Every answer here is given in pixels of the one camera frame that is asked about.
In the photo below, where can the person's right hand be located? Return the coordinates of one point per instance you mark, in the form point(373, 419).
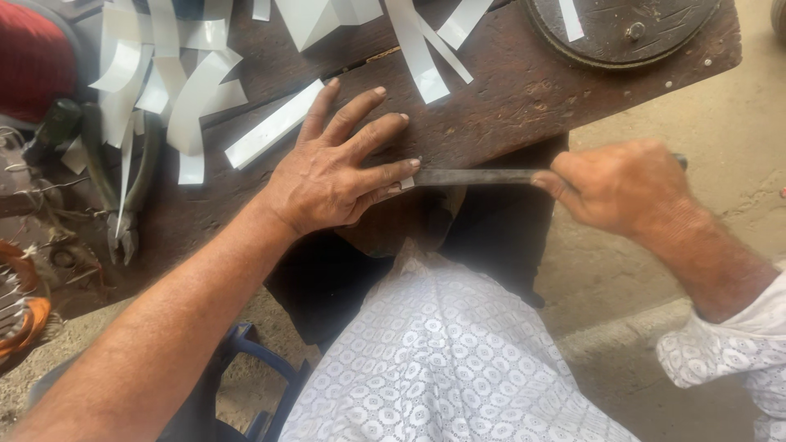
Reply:
point(626, 187)

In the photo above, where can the person's left hand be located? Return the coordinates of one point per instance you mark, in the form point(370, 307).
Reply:
point(313, 184)

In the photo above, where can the small white paper piece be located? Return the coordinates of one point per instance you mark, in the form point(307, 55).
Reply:
point(408, 183)

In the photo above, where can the dark metal blade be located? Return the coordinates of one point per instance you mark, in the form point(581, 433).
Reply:
point(479, 177)

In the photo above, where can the long rectangular white strip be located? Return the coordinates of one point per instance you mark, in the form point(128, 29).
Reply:
point(273, 124)

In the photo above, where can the metal bolt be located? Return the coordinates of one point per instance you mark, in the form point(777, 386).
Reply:
point(636, 31)

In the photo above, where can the pile of white paper strips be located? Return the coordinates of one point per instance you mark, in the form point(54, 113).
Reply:
point(184, 92)

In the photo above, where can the round dark metal disc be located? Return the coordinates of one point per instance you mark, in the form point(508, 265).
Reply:
point(620, 27)

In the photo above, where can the short white strip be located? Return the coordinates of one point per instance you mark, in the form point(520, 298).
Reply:
point(571, 19)

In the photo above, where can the blue plastic stool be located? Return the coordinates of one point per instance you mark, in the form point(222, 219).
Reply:
point(270, 374)

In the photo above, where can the white patterned garment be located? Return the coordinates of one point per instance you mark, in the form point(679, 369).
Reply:
point(448, 356)

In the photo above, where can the copper wound motor stator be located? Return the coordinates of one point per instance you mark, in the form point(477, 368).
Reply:
point(21, 307)

